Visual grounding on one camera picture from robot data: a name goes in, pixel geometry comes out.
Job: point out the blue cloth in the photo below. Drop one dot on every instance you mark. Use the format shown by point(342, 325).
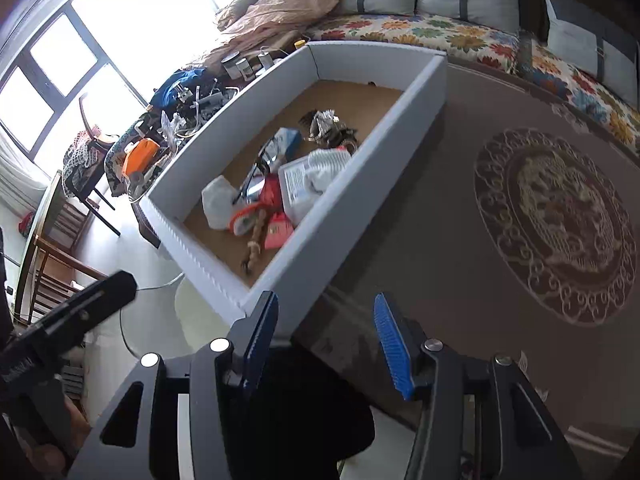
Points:
point(177, 85)

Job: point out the black rhinestone hair comb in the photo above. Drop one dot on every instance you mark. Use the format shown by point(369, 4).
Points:
point(306, 120)

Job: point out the person's left hand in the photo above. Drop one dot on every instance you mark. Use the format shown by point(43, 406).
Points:
point(50, 462)

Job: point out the pink blanket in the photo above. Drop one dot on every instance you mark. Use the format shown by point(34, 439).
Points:
point(280, 10)

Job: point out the orange rimmed white object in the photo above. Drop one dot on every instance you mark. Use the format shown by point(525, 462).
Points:
point(245, 219)

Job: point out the patterned cloth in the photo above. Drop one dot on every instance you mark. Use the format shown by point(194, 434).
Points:
point(82, 155)

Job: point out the silver rhinestone bow hair clip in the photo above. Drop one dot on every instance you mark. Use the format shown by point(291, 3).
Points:
point(322, 125)

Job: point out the blue white packet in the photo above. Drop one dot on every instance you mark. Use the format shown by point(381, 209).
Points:
point(287, 142)

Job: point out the orange tool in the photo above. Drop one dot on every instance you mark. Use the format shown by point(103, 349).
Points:
point(142, 157)

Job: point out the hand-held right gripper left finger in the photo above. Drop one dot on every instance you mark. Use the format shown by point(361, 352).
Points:
point(260, 340)

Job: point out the white crumpled pouch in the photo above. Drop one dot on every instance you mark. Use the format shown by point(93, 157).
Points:
point(220, 202)

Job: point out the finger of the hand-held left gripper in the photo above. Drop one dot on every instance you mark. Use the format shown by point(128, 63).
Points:
point(90, 305)

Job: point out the floral sofa with cushions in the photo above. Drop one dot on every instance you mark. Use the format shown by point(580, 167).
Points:
point(450, 32)

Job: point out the light wooden chair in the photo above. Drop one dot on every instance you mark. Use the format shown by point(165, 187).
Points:
point(55, 255)

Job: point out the window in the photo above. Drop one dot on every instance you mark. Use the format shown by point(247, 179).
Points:
point(150, 20)

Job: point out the black hair clip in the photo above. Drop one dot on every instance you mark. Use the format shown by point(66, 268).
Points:
point(346, 139)

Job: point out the white blue ointment box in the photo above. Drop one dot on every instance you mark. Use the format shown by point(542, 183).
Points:
point(295, 185)

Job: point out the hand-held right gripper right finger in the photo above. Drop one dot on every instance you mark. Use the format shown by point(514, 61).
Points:
point(392, 345)

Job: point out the metal can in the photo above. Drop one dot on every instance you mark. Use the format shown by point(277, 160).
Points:
point(265, 57)
point(231, 66)
point(245, 67)

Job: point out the white container box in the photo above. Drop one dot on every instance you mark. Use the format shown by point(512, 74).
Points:
point(400, 120)

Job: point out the white ribbed cloth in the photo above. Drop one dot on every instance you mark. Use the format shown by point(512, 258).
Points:
point(327, 167)

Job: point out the dark wooden chair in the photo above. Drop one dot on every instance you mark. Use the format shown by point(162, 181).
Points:
point(90, 200)

